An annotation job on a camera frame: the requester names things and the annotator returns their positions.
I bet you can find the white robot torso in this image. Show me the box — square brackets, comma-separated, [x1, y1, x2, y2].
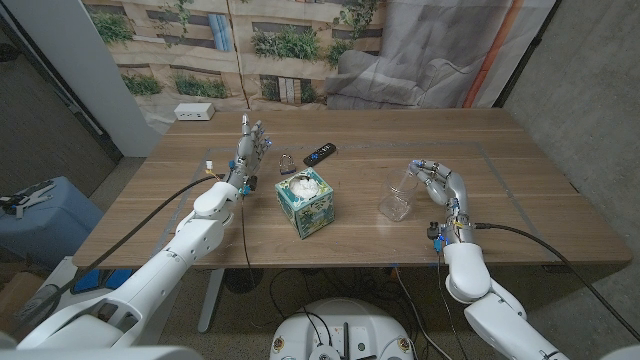
[0, 330, 640, 360]

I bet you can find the brown cardboard box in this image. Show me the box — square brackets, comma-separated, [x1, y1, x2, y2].
[0, 271, 46, 321]

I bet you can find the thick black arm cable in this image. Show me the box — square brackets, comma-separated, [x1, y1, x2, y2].
[473, 222, 640, 342]
[9, 173, 226, 334]

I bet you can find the white power strip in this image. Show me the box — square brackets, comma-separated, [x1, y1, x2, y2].
[173, 102, 216, 122]

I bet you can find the blue storage bin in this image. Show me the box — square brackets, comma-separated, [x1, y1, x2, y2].
[0, 175, 105, 271]

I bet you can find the white table leg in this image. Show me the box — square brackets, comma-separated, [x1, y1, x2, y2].
[197, 268, 226, 335]

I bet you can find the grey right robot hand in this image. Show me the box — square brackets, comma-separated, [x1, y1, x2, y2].
[408, 158, 475, 247]

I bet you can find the clear plastic cup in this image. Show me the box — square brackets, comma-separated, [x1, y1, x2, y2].
[378, 168, 420, 223]

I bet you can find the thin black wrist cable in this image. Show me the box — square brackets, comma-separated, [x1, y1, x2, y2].
[239, 192, 255, 272]
[436, 249, 471, 360]

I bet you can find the blue flat panel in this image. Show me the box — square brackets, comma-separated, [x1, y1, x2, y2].
[69, 268, 134, 295]

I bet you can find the thin black left wrist cable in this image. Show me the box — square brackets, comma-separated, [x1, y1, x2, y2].
[239, 192, 255, 272]

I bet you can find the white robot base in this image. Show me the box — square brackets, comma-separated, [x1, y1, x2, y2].
[269, 298, 415, 360]

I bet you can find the grey tool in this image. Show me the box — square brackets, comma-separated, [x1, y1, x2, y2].
[0, 179, 57, 220]

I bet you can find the white floor cable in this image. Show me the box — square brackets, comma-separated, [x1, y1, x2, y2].
[393, 267, 441, 360]

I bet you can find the black round floor disc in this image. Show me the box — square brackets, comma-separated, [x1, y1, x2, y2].
[223, 268, 265, 295]

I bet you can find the printed fabric backdrop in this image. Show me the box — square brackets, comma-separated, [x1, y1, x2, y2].
[82, 0, 559, 134]

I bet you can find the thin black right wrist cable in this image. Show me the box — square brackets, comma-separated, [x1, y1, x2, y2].
[436, 249, 471, 360]

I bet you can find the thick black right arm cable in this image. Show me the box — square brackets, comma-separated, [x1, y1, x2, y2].
[473, 222, 640, 342]

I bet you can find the teal patterned tissue box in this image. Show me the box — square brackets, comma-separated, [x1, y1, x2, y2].
[274, 166, 336, 240]

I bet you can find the black TV remote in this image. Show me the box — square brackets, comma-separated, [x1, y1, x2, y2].
[302, 142, 338, 168]

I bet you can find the small white connector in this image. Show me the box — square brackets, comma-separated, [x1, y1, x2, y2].
[203, 159, 224, 182]

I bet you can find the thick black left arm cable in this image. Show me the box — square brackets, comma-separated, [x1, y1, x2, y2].
[9, 173, 226, 334]

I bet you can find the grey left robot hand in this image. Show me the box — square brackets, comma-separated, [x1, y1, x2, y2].
[227, 113, 273, 197]

